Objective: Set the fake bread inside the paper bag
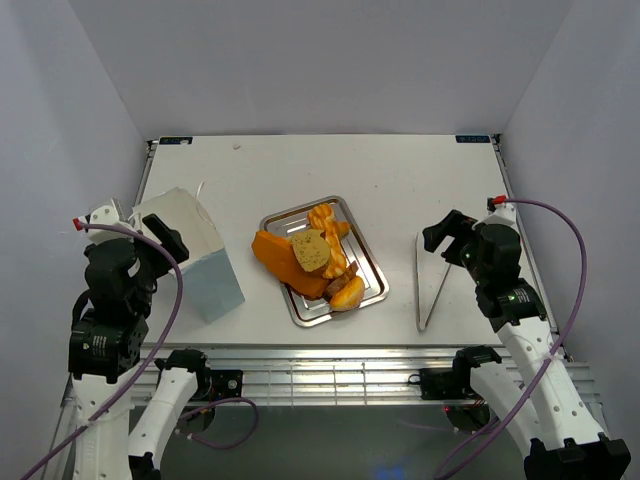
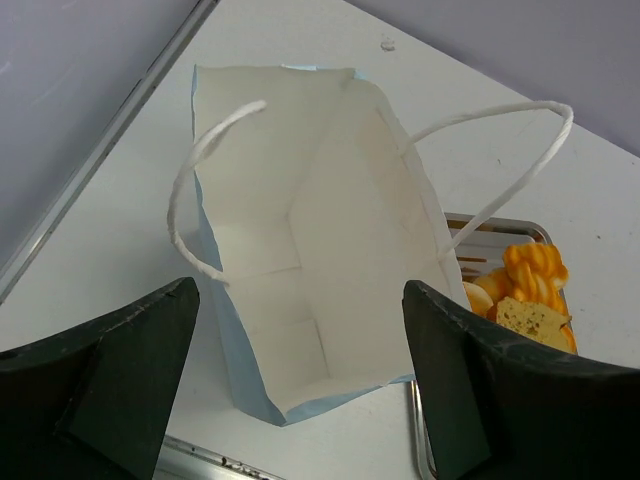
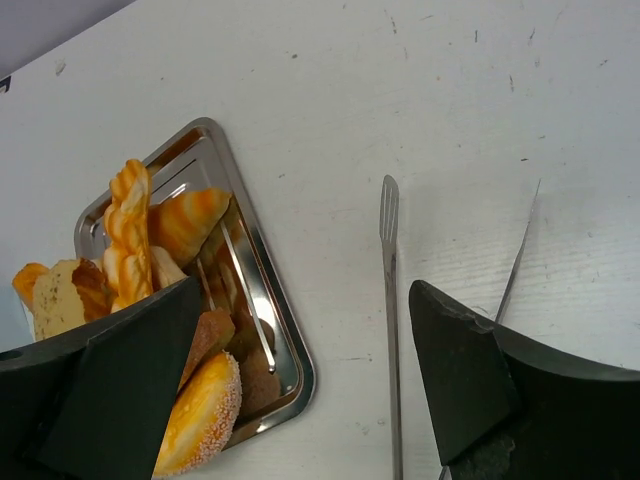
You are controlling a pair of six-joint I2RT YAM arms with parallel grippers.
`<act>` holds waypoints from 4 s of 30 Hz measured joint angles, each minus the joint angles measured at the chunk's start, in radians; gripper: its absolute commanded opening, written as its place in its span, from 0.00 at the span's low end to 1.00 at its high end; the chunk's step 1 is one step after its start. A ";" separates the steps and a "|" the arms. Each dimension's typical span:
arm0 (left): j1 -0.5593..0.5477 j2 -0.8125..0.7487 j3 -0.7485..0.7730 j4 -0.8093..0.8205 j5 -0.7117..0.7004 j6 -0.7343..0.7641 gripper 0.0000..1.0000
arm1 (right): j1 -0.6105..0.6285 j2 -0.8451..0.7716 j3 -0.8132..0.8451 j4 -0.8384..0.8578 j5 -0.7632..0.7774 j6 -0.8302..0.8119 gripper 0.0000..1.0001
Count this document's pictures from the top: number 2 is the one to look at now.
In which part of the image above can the light blue paper bag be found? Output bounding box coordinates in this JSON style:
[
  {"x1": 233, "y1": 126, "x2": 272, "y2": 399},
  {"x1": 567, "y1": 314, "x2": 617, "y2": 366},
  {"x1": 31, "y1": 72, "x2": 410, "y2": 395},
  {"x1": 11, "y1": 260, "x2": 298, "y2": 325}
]
[{"x1": 167, "y1": 66, "x2": 574, "y2": 427}]

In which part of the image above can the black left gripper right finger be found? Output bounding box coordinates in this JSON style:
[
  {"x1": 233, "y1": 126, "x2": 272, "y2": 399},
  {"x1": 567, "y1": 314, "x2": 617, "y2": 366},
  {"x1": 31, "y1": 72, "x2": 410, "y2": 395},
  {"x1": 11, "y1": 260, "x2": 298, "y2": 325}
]
[{"x1": 402, "y1": 280, "x2": 639, "y2": 479}]

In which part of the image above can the silver metal tray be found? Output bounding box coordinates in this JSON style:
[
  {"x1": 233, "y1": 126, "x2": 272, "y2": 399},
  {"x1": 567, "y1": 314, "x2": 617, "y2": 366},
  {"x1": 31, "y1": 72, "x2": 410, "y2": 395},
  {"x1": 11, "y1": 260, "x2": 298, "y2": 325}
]
[{"x1": 407, "y1": 218, "x2": 552, "y2": 480}]

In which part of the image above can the pale round bread roll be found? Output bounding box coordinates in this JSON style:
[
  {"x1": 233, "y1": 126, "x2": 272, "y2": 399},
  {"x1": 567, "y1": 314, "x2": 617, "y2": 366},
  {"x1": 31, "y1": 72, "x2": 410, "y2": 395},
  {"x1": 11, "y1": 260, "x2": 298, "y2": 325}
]
[{"x1": 463, "y1": 282, "x2": 494, "y2": 318}]

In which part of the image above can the herb speckled bread slice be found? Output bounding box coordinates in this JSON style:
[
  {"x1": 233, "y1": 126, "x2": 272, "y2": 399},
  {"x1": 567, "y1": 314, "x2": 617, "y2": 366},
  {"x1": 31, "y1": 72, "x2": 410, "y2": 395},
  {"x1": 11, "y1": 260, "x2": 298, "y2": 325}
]
[{"x1": 495, "y1": 297, "x2": 575, "y2": 352}]

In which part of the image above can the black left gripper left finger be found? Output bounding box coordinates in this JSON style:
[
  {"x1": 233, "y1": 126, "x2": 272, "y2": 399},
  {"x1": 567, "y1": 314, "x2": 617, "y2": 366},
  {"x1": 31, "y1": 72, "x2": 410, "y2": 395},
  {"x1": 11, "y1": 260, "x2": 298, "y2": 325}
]
[{"x1": 1, "y1": 277, "x2": 200, "y2": 479}]

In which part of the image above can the aluminium table edge rail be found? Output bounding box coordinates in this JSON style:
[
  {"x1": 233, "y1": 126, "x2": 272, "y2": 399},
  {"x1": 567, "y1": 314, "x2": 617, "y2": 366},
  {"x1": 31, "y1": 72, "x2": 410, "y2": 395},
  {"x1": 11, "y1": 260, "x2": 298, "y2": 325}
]
[{"x1": 1, "y1": 1, "x2": 214, "y2": 295}]

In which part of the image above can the orange twisted braided bread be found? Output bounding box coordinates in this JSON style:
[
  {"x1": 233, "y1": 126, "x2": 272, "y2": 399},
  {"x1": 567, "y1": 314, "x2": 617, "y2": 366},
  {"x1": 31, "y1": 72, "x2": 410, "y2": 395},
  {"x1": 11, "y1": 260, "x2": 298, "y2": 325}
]
[{"x1": 503, "y1": 243, "x2": 569, "y2": 309}]

